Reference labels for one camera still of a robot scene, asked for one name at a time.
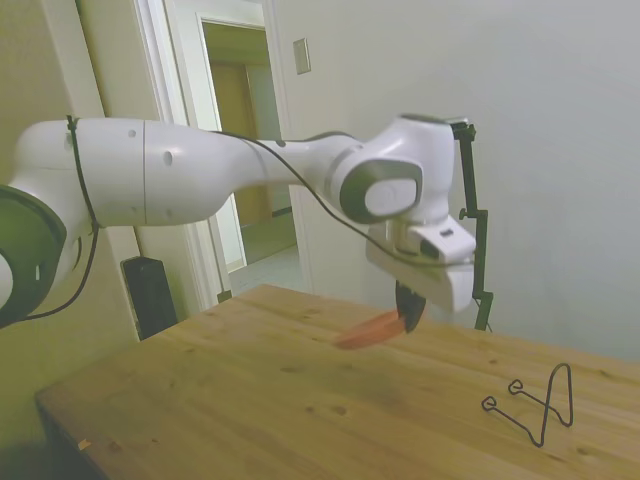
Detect pink round plate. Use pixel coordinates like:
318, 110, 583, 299
333, 308, 407, 351

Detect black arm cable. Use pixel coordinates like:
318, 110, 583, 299
0, 115, 477, 329

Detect white open door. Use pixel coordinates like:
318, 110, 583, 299
164, 0, 250, 306

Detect black wire plate stand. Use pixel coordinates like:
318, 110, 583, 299
480, 362, 574, 448

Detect black camera stand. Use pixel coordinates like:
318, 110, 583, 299
451, 123, 496, 332

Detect beige wall switch plate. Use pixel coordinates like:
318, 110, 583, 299
292, 38, 312, 76

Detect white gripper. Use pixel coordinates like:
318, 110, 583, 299
364, 215, 477, 336

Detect brown wooden door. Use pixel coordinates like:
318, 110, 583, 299
209, 59, 274, 227

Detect black tower box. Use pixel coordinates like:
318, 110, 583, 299
120, 255, 179, 343

